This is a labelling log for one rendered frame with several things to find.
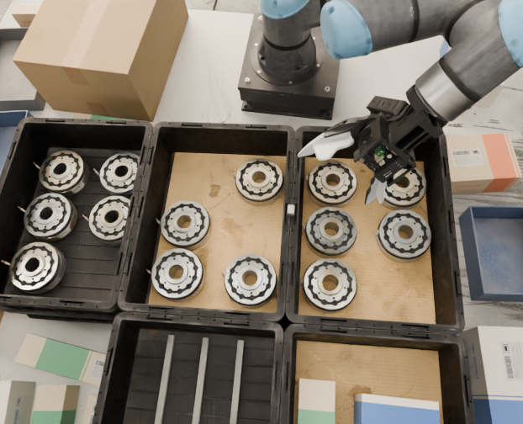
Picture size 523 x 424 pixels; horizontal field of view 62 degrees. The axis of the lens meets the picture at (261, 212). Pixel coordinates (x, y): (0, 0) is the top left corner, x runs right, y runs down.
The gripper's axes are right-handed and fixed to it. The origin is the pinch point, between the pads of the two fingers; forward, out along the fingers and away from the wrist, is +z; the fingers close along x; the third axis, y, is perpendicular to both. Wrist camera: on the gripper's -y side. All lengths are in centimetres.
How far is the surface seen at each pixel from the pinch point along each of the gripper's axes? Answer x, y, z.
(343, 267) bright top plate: 15.0, 2.6, 13.2
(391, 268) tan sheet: 24.0, -0.1, 9.1
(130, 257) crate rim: -19.6, 8.6, 34.0
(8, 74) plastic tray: -70, -52, 66
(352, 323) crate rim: 15.1, 16.1, 11.0
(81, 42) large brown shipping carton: -53, -40, 33
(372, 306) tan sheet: 23.1, 7.2, 13.8
